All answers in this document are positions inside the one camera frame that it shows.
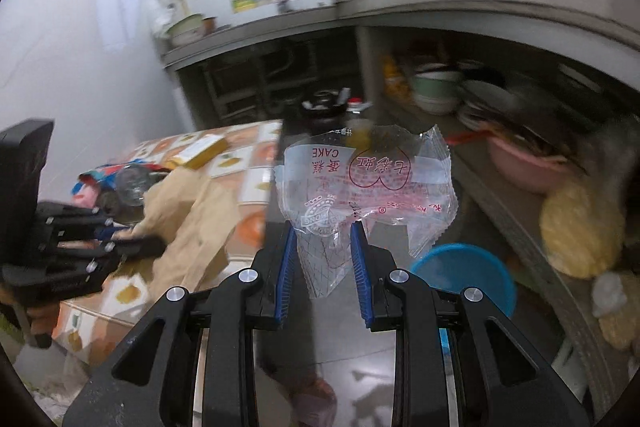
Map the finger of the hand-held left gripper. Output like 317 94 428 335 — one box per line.
42 234 167 280
35 201 118 242

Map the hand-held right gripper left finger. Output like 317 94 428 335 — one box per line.
62 222 301 427

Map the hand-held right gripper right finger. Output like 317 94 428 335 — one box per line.
350 221 591 427

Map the clear plastic cake wrapper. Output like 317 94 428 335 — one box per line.
272 124 460 300

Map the blue plastic basket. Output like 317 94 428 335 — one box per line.
410 243 517 323

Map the white yellow medicine box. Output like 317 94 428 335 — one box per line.
170 134 227 170

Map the colourful snack wrapper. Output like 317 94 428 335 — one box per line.
70 162 166 208

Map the beige cloth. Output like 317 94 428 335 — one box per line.
135 167 251 293

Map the table with patterned cloth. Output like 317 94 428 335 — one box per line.
50 119 286 358

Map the person's foot in pink slipper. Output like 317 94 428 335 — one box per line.
290 379 337 427

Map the yellow cooking oil bottle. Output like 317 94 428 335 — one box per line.
345 97 376 148

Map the black ceramic jar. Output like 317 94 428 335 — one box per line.
300 88 351 122

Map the pink plastic basin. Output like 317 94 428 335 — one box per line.
485 132 576 195

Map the orange yellow snack packet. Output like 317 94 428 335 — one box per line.
382 54 411 100

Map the white green-rimmed basin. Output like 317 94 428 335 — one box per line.
166 13 206 46

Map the large pale yellow food bag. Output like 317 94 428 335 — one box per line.
540 179 626 279

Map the small white plastic bag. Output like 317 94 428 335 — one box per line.
592 272 628 318

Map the small bag of pale grains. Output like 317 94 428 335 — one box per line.
597 309 636 353

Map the metal pipe frame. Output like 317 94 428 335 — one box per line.
200 49 303 120

